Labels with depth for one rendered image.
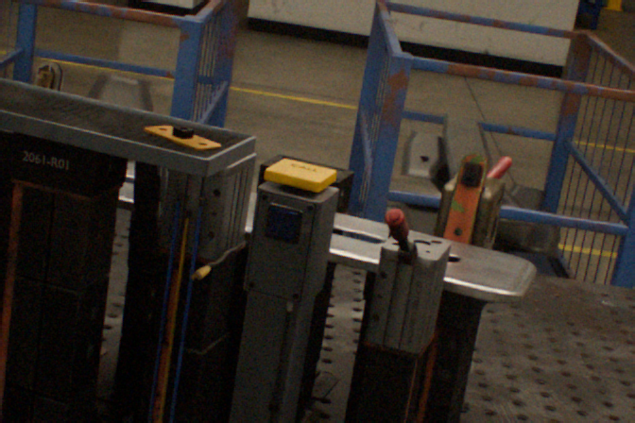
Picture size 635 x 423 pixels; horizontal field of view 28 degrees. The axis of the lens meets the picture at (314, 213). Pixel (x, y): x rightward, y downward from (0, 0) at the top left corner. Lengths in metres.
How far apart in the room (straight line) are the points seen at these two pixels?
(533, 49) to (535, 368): 7.69
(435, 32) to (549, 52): 0.87
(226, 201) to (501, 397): 0.71
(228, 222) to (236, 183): 0.05
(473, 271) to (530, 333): 0.72
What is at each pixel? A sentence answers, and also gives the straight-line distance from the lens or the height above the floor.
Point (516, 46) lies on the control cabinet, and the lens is 9.77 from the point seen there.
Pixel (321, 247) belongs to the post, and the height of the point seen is 1.08.
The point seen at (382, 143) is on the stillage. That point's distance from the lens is 3.57.
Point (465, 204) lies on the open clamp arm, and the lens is 1.76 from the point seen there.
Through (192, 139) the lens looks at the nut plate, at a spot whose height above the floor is 1.16.
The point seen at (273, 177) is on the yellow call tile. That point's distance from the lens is 1.30.
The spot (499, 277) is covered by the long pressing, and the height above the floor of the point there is 1.00.
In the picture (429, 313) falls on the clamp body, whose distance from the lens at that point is 1.48.
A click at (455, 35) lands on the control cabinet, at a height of 0.20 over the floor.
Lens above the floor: 1.49
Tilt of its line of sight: 16 degrees down
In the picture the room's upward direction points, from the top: 9 degrees clockwise
